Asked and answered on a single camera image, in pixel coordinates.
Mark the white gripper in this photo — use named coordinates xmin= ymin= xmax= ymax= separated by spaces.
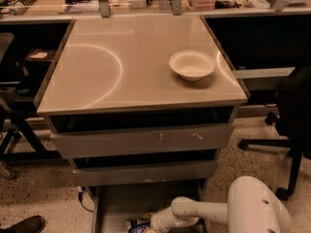
xmin=143 ymin=207 xmax=198 ymax=233

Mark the blue chip bag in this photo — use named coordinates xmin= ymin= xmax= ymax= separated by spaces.
xmin=125 ymin=218 xmax=150 ymax=233

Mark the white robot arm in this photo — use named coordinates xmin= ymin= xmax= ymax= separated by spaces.
xmin=144 ymin=176 xmax=292 ymax=233

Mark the open bottom drawer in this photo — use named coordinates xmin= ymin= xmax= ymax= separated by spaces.
xmin=91 ymin=180 xmax=202 ymax=233

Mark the grey middle drawer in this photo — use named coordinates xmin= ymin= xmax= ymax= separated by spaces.
xmin=73 ymin=160 xmax=218 ymax=186

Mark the grey drawer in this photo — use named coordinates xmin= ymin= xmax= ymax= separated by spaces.
xmin=52 ymin=123 xmax=233 ymax=159
xmin=73 ymin=160 xmax=218 ymax=186

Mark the grey top drawer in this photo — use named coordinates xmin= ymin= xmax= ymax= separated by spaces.
xmin=52 ymin=123 xmax=233 ymax=159

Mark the grey drawer cabinet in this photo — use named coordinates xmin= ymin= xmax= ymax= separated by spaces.
xmin=33 ymin=14 xmax=250 ymax=233

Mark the white paper bowl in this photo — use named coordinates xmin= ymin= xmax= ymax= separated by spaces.
xmin=169 ymin=50 xmax=216 ymax=82

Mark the black office chair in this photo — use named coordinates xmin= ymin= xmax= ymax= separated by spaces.
xmin=238 ymin=65 xmax=311 ymax=201

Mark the black power cable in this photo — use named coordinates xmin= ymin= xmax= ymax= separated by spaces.
xmin=77 ymin=186 xmax=94 ymax=214

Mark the black desk frame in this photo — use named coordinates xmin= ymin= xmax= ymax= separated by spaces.
xmin=0 ymin=97 xmax=60 ymax=165

